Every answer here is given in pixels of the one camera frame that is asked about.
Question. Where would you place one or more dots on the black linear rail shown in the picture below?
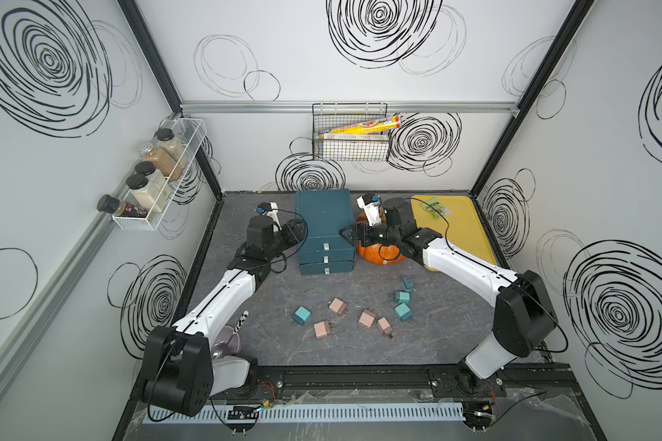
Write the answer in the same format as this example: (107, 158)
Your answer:
(440, 380)

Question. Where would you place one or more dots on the orange pumpkin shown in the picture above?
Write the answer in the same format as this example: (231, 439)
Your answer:
(379, 255)

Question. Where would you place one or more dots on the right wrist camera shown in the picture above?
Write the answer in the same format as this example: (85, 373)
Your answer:
(371, 206)

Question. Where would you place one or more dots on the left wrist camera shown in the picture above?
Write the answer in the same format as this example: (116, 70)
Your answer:
(271, 210)

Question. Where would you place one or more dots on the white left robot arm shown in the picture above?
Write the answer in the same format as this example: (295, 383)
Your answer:
(183, 365)

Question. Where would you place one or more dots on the black wire wall basket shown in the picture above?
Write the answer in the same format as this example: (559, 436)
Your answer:
(372, 147)

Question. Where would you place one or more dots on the yellow snack tube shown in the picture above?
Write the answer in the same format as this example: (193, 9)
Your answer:
(368, 127)

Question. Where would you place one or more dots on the spice jar beige contents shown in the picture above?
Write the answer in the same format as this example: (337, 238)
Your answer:
(154, 175)

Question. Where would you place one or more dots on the small dark spice bottle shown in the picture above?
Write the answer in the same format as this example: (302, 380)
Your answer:
(120, 208)

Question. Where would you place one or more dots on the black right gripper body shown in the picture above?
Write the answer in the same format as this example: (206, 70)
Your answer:
(377, 234)

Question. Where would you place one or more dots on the spice jar brown contents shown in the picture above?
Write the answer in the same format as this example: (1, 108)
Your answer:
(164, 162)

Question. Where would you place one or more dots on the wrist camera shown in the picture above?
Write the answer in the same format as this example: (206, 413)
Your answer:
(371, 206)
(271, 210)

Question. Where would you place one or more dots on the clear acrylic spice shelf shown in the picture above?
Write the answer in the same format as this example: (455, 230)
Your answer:
(192, 133)

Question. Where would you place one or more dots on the spice jar tan contents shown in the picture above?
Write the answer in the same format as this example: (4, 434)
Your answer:
(167, 140)

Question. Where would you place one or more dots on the white slotted cable duct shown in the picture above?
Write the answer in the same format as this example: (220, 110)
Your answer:
(314, 413)

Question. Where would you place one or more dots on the teal drawer cabinet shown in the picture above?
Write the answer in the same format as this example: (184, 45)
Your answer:
(327, 213)

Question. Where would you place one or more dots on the pink plug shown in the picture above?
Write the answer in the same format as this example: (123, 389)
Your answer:
(338, 307)
(323, 329)
(367, 319)
(385, 328)

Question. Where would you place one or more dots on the purple plastic cup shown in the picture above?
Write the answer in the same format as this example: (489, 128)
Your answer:
(227, 343)

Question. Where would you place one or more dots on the spice jar white contents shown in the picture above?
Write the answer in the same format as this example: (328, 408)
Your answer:
(149, 195)

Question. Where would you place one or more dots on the green snack packet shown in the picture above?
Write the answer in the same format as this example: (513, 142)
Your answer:
(435, 208)

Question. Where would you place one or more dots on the yellow tray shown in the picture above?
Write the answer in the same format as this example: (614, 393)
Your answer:
(462, 227)

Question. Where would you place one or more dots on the black white striped straw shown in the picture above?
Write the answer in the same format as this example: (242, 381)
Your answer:
(240, 322)

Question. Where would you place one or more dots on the teal plug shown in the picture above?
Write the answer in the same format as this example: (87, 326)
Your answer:
(402, 297)
(408, 284)
(301, 316)
(403, 312)

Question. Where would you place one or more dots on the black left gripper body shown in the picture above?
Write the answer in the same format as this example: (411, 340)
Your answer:
(286, 238)

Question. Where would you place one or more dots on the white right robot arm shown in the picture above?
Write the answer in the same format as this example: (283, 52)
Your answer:
(523, 312)

